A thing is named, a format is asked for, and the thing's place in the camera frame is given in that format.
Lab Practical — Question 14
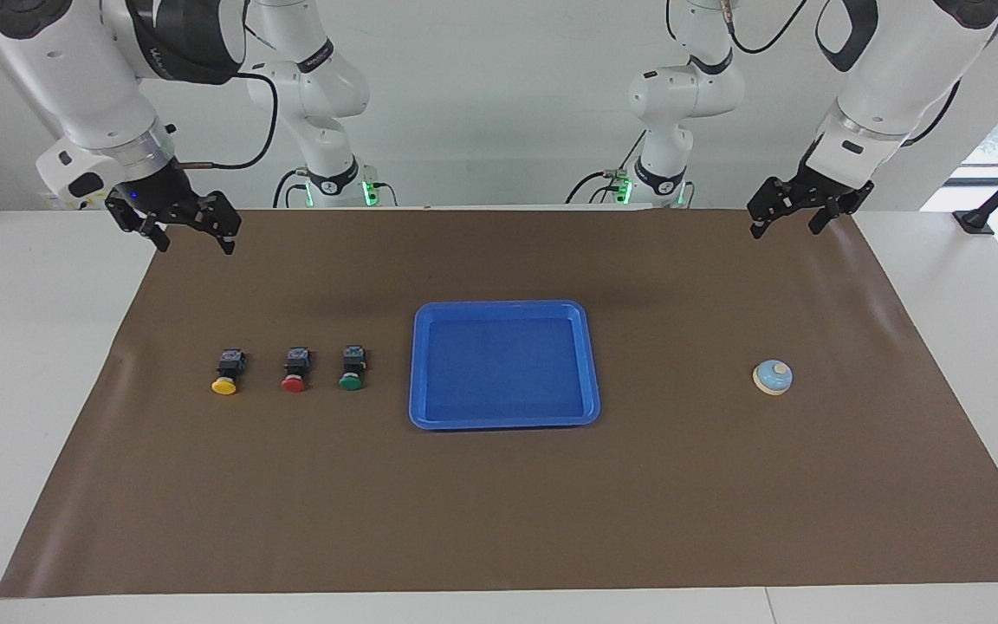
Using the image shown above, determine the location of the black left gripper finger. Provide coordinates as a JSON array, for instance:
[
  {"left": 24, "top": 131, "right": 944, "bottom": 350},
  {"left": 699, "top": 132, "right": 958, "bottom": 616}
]
[
  {"left": 809, "top": 198, "right": 865, "bottom": 236},
  {"left": 747, "top": 176, "right": 799, "bottom": 240}
]

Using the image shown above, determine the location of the green push button switch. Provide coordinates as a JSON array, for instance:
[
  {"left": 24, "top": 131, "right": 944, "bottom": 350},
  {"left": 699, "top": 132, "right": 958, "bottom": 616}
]
[{"left": 338, "top": 345, "right": 367, "bottom": 392}]

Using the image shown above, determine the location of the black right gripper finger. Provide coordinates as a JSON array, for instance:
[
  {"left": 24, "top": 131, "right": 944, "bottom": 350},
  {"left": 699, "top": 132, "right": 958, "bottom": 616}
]
[
  {"left": 191, "top": 191, "right": 243, "bottom": 257},
  {"left": 106, "top": 201, "right": 172, "bottom": 254}
]

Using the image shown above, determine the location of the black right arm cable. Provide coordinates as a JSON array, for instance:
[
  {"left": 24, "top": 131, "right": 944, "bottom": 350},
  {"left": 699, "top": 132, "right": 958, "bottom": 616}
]
[{"left": 172, "top": 72, "right": 280, "bottom": 171}]

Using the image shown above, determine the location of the brown table mat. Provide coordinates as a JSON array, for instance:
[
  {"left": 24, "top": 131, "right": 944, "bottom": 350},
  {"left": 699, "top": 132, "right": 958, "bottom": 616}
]
[{"left": 0, "top": 208, "right": 998, "bottom": 599}]

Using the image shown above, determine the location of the light blue desk bell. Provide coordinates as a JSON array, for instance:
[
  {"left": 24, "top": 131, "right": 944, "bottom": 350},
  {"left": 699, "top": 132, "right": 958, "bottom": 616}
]
[{"left": 752, "top": 358, "right": 794, "bottom": 397}]

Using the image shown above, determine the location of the red push button switch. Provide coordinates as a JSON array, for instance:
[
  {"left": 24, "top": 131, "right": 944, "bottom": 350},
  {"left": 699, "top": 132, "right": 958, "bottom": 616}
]
[{"left": 281, "top": 347, "right": 312, "bottom": 394}]

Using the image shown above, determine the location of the black right base cable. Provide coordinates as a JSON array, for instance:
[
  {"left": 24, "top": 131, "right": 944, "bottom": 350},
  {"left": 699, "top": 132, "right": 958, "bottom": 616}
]
[{"left": 272, "top": 167, "right": 314, "bottom": 209}]

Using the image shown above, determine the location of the white wall socket box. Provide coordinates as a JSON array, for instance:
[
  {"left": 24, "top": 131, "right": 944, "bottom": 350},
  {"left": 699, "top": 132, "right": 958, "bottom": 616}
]
[{"left": 38, "top": 191, "right": 114, "bottom": 211}]

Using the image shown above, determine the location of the black left base cable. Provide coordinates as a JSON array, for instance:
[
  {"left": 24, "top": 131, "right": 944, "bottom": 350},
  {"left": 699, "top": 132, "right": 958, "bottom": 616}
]
[{"left": 565, "top": 130, "right": 647, "bottom": 205}]

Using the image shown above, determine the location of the black base cable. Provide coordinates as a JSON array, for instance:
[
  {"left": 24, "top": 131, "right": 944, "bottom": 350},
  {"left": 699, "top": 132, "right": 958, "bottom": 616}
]
[
  {"left": 565, "top": 130, "right": 647, "bottom": 205},
  {"left": 272, "top": 167, "right": 314, "bottom": 209}
]

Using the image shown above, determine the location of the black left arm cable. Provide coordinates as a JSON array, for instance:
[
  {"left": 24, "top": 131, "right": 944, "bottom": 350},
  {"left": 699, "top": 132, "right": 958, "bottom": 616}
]
[{"left": 720, "top": 0, "right": 998, "bottom": 148}]

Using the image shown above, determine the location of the yellow push button switch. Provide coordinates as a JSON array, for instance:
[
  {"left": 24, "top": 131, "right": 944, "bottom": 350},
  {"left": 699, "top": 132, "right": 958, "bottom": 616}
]
[{"left": 211, "top": 348, "right": 246, "bottom": 397}]

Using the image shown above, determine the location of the blue plastic tray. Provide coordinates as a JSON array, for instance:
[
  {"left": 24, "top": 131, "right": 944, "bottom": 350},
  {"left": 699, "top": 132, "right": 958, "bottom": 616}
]
[{"left": 408, "top": 300, "right": 601, "bottom": 432}]

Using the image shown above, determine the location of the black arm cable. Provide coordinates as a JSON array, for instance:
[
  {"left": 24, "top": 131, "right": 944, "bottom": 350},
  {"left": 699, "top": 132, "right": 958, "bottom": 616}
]
[
  {"left": 172, "top": 72, "right": 280, "bottom": 171},
  {"left": 720, "top": 0, "right": 998, "bottom": 148}
]

